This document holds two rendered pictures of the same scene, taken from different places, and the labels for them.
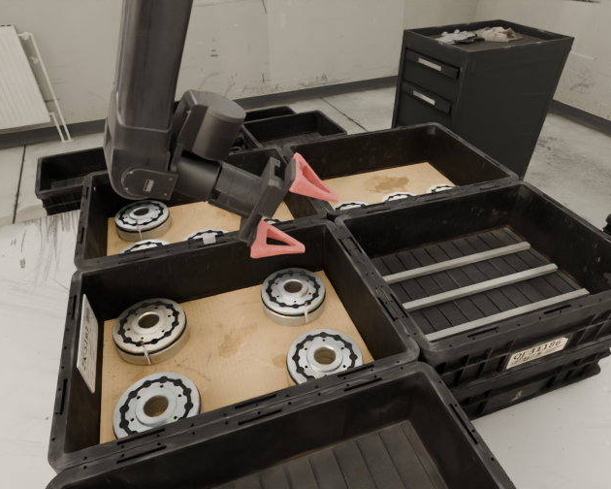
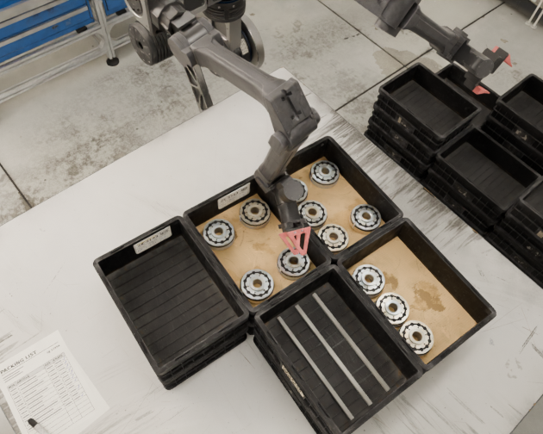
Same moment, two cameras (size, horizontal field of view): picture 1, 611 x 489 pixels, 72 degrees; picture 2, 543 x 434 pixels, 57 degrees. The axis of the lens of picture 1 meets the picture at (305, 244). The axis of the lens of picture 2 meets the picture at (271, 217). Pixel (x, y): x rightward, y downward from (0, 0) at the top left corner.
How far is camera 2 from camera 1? 1.13 m
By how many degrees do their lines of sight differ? 47
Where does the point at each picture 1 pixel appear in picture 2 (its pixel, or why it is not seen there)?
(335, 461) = (219, 300)
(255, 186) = (288, 219)
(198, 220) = (339, 199)
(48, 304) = not seen: hidden behind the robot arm
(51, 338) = not seen: hidden behind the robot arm
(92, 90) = not seen: outside the picture
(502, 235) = (396, 376)
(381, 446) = (229, 315)
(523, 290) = (343, 383)
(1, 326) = (262, 150)
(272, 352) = (260, 264)
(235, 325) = (271, 244)
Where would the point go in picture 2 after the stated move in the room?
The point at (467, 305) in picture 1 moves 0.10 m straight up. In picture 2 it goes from (320, 351) to (325, 341)
